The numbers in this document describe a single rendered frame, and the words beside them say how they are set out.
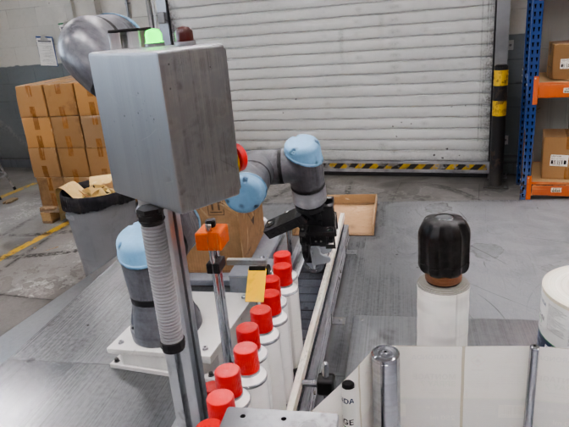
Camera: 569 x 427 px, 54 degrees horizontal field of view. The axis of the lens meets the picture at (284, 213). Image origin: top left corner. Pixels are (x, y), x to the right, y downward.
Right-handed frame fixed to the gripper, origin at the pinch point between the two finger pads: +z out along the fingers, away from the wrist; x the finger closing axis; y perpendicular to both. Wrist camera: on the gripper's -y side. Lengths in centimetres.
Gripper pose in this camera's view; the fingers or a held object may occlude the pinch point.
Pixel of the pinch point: (310, 264)
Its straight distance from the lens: 136.5
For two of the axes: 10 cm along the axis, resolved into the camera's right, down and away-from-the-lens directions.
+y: 9.8, -0.1, -2.0
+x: 1.5, -6.4, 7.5
